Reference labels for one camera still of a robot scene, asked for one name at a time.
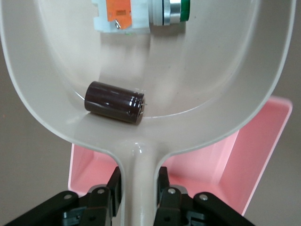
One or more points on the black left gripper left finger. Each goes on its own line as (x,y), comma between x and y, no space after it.
(98,202)

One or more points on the dark brown cylindrical capacitor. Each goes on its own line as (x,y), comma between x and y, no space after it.
(110,101)

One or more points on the beige plastic dustpan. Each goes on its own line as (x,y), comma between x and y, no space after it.
(188,82)

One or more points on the pink plastic bin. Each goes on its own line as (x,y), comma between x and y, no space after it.
(247,160)

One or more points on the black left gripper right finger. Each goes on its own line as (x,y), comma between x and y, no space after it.
(174,204)

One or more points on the white push button switch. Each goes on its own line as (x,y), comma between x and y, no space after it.
(141,14)

